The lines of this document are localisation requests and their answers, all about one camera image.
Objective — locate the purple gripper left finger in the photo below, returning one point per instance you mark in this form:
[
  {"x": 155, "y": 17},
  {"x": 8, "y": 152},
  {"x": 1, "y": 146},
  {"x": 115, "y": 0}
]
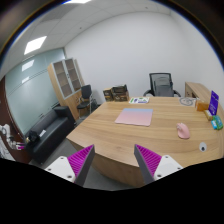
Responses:
[{"x": 75, "y": 167}]

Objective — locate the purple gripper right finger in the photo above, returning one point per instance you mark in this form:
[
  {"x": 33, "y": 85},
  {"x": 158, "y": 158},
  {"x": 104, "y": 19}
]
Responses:
[{"x": 153, "y": 166}]

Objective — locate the pink computer mouse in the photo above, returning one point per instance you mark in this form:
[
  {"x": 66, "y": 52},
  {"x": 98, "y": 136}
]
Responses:
[{"x": 183, "y": 131}]

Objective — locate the pink gradient mouse pad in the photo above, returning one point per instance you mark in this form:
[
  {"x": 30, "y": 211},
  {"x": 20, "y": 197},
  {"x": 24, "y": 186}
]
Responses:
[{"x": 135, "y": 116}]

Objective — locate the black leather sofa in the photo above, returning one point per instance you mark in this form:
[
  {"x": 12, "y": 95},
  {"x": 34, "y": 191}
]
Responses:
[{"x": 43, "y": 138}]

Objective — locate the wooden office desk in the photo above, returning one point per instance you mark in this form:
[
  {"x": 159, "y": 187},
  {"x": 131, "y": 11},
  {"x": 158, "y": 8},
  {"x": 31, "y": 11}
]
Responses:
[{"x": 114, "y": 143}]

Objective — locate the white green booklet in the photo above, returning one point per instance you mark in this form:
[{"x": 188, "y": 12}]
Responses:
[{"x": 139, "y": 100}]

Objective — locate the green tissue pack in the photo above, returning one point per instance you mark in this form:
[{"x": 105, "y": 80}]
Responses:
[{"x": 216, "y": 122}]

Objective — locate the brown box on desk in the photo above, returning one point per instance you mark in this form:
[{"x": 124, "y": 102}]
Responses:
[{"x": 201, "y": 106}]

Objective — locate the black visitor chair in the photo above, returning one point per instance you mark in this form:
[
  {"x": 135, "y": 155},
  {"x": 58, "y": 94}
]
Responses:
[{"x": 87, "y": 100}]

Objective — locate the cardboard boxes on floor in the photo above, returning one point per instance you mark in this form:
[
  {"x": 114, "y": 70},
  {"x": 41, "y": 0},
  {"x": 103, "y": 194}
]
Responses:
[{"x": 118, "y": 93}]

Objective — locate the grey mesh office chair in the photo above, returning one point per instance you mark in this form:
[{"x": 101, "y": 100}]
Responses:
[{"x": 161, "y": 85}]

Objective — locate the wooden side cabinet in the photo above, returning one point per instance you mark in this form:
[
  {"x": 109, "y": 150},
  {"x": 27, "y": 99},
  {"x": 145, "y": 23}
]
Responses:
[{"x": 197, "y": 90}]

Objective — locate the wooden glass-door cabinet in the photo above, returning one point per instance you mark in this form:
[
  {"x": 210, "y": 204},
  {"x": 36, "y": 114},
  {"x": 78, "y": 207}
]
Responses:
[{"x": 67, "y": 82}]

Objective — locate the ceiling light panel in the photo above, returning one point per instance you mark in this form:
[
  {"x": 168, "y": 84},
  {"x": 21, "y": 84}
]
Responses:
[{"x": 34, "y": 44}]

